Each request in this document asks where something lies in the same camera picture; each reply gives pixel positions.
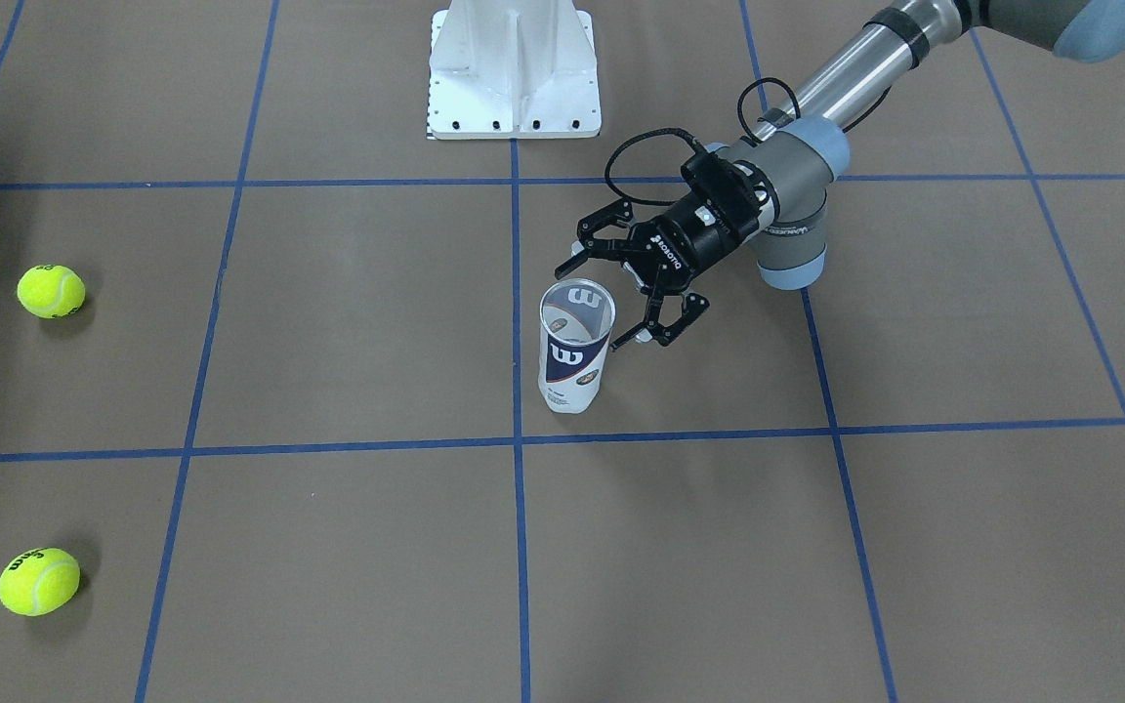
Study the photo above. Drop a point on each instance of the clear tennis ball can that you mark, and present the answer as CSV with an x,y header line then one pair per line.
x,y
575,323

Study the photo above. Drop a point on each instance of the tennis ball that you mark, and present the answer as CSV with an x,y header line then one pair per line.
x,y
51,291
39,581

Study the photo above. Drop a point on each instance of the white pedestal column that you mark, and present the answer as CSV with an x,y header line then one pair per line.
x,y
513,70

